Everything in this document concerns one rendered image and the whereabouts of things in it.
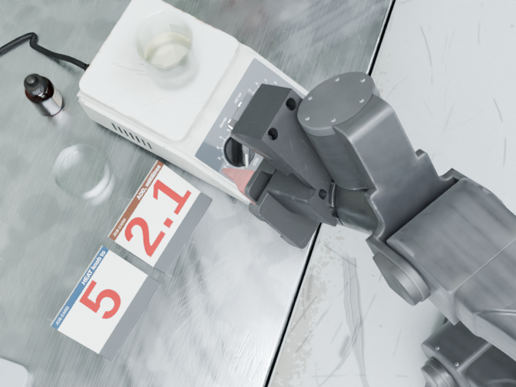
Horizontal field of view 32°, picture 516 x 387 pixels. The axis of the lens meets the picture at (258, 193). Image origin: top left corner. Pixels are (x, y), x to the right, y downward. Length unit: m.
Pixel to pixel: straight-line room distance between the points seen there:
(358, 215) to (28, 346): 0.41
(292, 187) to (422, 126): 0.30
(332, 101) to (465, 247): 0.13
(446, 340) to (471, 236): 0.19
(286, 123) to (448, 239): 0.14
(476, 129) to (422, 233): 0.38
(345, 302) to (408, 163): 0.32
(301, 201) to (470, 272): 0.15
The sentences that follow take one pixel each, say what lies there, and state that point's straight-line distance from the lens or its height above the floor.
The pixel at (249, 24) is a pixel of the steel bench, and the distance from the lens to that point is 0.98.
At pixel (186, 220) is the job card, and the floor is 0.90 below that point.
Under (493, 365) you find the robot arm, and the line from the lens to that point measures 0.72.
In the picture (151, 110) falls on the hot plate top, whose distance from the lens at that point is 0.86.
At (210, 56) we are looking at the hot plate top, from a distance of 0.87.
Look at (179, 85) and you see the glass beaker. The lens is 0.84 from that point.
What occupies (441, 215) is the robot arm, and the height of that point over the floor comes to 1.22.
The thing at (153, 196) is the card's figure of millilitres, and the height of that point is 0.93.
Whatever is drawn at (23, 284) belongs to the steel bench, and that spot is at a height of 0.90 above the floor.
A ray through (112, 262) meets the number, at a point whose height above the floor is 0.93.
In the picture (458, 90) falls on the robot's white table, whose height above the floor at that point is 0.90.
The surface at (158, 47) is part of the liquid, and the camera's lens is 0.85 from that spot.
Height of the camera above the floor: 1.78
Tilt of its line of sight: 75 degrees down
